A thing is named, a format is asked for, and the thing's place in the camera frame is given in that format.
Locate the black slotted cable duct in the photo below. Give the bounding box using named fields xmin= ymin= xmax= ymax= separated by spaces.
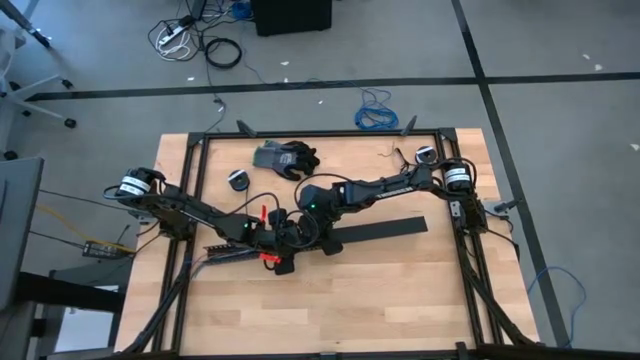
xmin=202 ymin=242 xmax=274 ymax=265

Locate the black duct cover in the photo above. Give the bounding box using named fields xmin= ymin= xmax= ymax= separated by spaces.
xmin=327 ymin=215 xmax=430 ymax=247

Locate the black roll white label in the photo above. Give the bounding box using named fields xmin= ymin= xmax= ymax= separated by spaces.
xmin=414 ymin=145 xmax=439 ymax=166
xmin=227 ymin=168 xmax=250 ymax=192

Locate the grey black work glove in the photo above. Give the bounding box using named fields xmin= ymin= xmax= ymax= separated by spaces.
xmin=252 ymin=139 xmax=322 ymax=183

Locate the small black electronics box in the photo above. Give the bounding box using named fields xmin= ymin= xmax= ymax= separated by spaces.
xmin=81 ymin=240 xmax=126 ymax=261

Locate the large black case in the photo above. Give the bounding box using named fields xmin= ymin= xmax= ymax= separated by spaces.
xmin=250 ymin=0 xmax=333 ymax=38

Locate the black desk beam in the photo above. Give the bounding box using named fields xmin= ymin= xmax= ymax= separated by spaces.
xmin=17 ymin=271 xmax=127 ymax=315

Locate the white power strip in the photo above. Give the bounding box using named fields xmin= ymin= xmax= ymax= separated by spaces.
xmin=156 ymin=23 xmax=190 ymax=50

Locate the grey cabinet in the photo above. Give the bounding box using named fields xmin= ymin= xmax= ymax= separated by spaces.
xmin=0 ymin=156 xmax=46 ymax=314

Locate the white office chair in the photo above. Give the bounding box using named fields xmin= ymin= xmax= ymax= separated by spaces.
xmin=0 ymin=0 xmax=78 ymax=130

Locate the dark metal desk leg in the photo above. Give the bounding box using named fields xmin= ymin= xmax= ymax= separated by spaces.
xmin=0 ymin=0 xmax=54 ymax=50

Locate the black aluminium table frame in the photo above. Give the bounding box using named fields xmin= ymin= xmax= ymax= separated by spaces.
xmin=114 ymin=115 xmax=546 ymax=360

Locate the coiled blue cable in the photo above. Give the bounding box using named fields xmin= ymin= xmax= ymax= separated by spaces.
xmin=353 ymin=87 xmax=401 ymax=132

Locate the black lever handle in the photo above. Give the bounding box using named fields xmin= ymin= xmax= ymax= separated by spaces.
xmin=492 ymin=198 xmax=522 ymax=214

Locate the coiled black cable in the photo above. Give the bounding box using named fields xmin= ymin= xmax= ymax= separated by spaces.
xmin=203 ymin=37 xmax=244 ymax=70

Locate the loose white cable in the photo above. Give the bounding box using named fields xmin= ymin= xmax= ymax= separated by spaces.
xmin=158 ymin=29 xmax=194 ymax=62

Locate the bundled blue cable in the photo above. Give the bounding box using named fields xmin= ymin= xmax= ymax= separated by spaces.
xmin=230 ymin=0 xmax=255 ymax=22

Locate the thin blue floor cable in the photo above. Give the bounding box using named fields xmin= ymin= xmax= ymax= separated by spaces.
xmin=526 ymin=265 xmax=588 ymax=347

